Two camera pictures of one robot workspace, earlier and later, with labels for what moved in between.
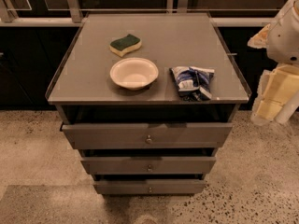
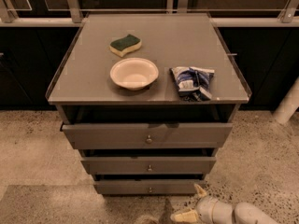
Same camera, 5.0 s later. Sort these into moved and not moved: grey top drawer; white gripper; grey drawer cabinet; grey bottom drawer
Moved: white gripper
Not moved: grey drawer cabinet; grey bottom drawer; grey top drawer
